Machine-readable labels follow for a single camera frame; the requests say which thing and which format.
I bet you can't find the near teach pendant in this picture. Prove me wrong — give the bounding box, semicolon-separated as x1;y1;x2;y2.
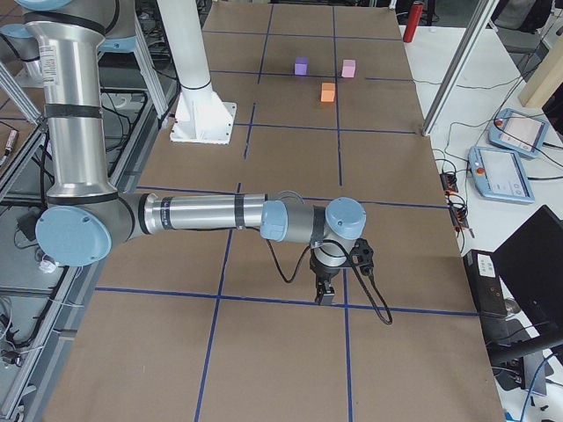
468;146;535;204

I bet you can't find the black monitor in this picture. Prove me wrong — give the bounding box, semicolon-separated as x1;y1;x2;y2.
489;205;562;365

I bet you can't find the purple foam block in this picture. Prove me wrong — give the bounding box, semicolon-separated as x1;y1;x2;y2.
294;56;309;76

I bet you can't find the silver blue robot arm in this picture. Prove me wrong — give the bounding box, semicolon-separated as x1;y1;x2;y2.
22;1;373;305

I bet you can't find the aluminium frame rail left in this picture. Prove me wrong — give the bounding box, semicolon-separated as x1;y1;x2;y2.
1;248;106;421

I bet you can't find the blue network cable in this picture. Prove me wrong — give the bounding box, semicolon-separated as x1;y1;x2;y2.
521;351;556;422

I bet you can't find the pink foam block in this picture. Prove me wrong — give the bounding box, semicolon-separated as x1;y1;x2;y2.
341;59;356;78

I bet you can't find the black computer box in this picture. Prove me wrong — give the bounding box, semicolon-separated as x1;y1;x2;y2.
463;250;508;319

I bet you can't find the wooden beam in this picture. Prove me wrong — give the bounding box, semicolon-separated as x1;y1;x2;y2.
518;55;562;108

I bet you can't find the red bottle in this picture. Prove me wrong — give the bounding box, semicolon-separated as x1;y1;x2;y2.
403;1;424;43

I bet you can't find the aluminium frame post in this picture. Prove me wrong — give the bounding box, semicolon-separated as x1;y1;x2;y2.
421;0;499;136

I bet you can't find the orange black connector strip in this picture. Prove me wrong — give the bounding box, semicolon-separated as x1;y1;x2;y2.
440;171;469;233

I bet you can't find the teach pendant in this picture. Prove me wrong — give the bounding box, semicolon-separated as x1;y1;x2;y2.
488;108;548;158
468;146;535;204

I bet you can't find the orange foam block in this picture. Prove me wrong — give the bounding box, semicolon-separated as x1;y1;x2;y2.
320;82;336;103

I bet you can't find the far teach pendant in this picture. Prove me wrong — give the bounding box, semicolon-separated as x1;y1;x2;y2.
488;108;548;158

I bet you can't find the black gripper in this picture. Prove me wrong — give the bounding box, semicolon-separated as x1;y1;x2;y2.
310;251;341;306

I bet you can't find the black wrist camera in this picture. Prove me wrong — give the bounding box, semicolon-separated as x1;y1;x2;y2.
350;238;374;276

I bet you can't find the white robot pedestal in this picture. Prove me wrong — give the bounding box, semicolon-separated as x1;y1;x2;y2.
157;0;237;144

